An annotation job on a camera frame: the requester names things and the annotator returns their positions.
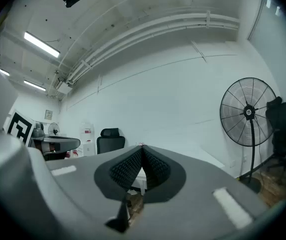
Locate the small black fan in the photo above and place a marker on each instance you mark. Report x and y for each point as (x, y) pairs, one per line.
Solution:
(54, 129)

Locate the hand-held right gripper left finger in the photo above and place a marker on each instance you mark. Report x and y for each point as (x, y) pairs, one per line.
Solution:
(83, 184)

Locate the black mesh office chair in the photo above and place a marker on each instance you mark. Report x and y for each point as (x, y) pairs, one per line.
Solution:
(110, 142)
(281, 131)

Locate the white ceiling-mounted unit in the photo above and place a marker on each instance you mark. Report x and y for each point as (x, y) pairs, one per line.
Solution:
(64, 87)

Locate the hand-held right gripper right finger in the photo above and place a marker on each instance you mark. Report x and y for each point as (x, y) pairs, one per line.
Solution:
(195, 196)

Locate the large clear water bottle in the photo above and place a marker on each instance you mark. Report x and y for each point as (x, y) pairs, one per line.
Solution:
(87, 131)

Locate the large black standing fan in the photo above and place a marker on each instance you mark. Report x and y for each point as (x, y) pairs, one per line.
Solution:
(248, 111)

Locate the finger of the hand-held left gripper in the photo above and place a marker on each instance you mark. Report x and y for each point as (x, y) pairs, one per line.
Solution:
(63, 142)

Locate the person's left hand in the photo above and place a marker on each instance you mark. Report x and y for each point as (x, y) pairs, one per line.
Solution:
(48, 148)

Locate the framed wall notice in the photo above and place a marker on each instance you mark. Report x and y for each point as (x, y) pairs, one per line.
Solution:
(48, 114)

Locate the fluorescent ceiling light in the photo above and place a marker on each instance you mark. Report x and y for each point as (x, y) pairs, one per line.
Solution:
(3, 72)
(41, 44)
(34, 85)

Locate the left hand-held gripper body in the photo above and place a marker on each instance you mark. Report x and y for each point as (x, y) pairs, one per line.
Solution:
(20, 127)

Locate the white ceiling pipe bundle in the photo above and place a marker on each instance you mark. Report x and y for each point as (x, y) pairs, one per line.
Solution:
(138, 31)

